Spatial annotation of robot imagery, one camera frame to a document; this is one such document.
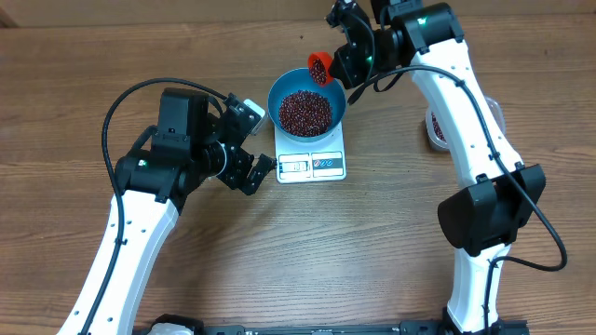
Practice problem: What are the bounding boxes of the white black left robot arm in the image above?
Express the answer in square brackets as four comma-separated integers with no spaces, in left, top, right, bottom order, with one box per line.
[60,87,276,334]

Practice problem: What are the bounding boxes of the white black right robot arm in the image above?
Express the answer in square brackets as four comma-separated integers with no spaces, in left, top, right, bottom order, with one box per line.
[326,1,546,334]

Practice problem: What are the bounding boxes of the orange measuring scoop blue handle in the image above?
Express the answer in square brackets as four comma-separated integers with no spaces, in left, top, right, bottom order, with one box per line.
[307,51,332,87]

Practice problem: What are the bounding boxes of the red adzuki beans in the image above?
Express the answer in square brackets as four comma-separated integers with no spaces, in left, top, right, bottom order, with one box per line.
[278,58,446,142]

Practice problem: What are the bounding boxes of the blue plastic bowl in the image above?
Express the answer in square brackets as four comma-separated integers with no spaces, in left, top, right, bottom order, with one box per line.
[266,67,347,143]

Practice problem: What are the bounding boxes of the clear plastic bean container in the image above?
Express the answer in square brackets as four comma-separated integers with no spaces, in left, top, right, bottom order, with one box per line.
[425,96,507,152]

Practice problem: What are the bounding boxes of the white digital kitchen scale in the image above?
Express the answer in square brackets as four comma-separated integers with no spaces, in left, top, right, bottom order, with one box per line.
[275,123,347,184]

